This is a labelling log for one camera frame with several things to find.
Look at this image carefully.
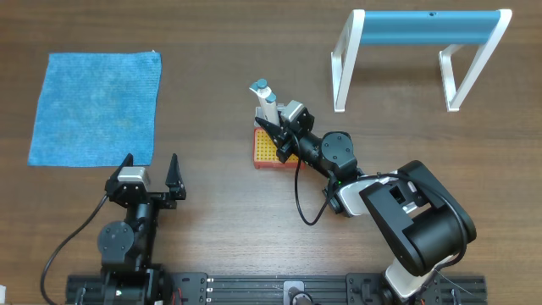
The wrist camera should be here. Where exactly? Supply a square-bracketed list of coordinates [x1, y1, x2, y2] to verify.
[116, 165, 152, 190]
[279, 100, 307, 125]

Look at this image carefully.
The blue cloth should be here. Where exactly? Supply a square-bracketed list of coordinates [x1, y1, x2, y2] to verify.
[27, 50, 163, 168]

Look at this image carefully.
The white and blue stand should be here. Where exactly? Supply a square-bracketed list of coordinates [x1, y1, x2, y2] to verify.
[330, 8, 513, 114]

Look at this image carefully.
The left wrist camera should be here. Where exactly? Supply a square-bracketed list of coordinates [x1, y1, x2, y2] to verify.
[116, 165, 152, 190]

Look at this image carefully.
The white pipette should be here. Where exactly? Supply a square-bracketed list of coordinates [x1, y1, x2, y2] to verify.
[248, 78, 282, 128]

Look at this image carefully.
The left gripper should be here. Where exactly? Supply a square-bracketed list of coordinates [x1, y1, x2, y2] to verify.
[104, 152, 188, 210]

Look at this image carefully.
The red and yellow tip box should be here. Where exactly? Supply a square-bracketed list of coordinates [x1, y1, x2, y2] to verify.
[252, 106, 302, 170]

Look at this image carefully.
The mounting rail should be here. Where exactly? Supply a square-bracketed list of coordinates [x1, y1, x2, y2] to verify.
[65, 272, 489, 305]

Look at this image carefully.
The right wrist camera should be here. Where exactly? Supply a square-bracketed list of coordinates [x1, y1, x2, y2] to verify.
[279, 100, 307, 125]

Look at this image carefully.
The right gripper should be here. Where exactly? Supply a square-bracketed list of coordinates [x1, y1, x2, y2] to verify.
[254, 108, 316, 164]

